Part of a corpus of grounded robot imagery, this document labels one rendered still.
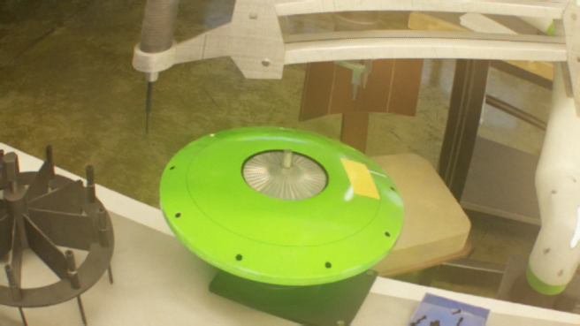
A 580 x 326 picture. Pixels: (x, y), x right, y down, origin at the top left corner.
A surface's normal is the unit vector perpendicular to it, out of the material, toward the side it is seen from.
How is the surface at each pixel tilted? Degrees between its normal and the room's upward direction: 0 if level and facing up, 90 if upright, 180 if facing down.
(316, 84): 90
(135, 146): 0
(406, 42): 16
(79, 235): 87
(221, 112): 0
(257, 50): 90
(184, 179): 23
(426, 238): 0
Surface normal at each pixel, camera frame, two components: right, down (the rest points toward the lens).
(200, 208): -0.17, -0.69
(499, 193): 0.13, -0.82
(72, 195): 0.69, 0.42
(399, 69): 0.04, 0.56
